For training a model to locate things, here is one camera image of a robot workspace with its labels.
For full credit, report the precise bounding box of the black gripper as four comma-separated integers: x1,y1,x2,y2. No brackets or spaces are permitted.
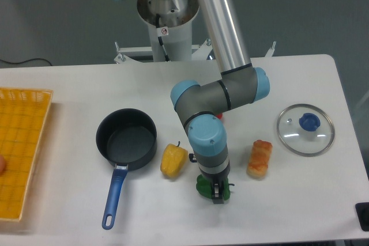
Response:
189,153,230,205

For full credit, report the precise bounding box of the green bell pepper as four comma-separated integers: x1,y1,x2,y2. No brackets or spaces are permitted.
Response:
195,175,234,200

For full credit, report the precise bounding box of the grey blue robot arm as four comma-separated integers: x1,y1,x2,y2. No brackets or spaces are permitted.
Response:
137,0,270,203

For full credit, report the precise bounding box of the yellow bell pepper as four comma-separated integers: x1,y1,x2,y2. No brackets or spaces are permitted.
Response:
160,141,189,178

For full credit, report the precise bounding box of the toasted bread piece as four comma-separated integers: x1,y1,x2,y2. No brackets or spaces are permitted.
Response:
246,140,273,178

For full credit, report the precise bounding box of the glass lid blue knob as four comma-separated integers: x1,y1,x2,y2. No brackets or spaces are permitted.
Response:
276,103,336,157

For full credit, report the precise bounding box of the black device at table edge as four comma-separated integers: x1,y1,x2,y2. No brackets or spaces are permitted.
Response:
355,202,369,232

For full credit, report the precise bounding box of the yellow plastic basket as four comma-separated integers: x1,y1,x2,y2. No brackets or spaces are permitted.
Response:
1,87,53,222

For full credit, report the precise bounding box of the black pot blue handle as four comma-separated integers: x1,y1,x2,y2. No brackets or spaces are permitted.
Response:
96,108,157,230

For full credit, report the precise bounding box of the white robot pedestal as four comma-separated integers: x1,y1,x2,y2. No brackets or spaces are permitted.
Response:
113,0,277,64

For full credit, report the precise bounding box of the black cable on floor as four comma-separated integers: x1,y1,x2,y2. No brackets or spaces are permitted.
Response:
0,58,53,66

